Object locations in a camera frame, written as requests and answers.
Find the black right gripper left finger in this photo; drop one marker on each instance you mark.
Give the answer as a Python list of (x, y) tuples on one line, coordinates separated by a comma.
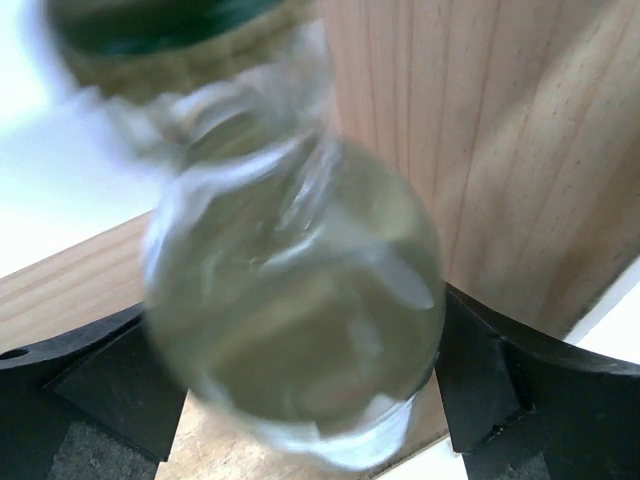
[(92, 403)]

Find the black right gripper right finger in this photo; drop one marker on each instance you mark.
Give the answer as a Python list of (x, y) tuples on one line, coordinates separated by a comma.
[(520, 404)]

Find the clear Chang soda bottle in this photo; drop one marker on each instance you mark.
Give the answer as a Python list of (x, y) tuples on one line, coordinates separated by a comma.
[(292, 280)]

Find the wooden shelf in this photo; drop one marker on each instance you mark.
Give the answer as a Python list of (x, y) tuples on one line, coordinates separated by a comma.
[(515, 122)]

